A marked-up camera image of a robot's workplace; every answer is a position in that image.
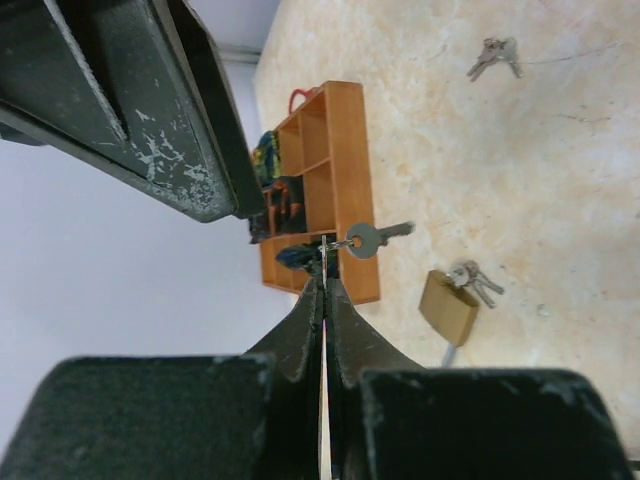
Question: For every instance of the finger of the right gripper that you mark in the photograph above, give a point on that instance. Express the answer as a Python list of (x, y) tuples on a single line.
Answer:
[(135, 89)]

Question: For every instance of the silver key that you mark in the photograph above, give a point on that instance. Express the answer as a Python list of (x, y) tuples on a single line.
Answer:
[(363, 241), (495, 51), (467, 273)]

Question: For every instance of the brass padlock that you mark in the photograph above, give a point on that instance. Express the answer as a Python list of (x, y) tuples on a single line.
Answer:
[(450, 311)]

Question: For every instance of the red cable lock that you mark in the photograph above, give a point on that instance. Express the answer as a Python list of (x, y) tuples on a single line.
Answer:
[(298, 96)]

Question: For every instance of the wooden compartment tray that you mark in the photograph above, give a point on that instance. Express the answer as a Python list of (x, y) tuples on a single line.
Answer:
[(323, 142)]

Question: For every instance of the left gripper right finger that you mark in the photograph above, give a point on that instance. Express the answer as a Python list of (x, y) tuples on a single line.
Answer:
[(391, 418)]

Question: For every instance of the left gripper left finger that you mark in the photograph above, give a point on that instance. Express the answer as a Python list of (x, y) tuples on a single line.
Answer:
[(249, 416)]

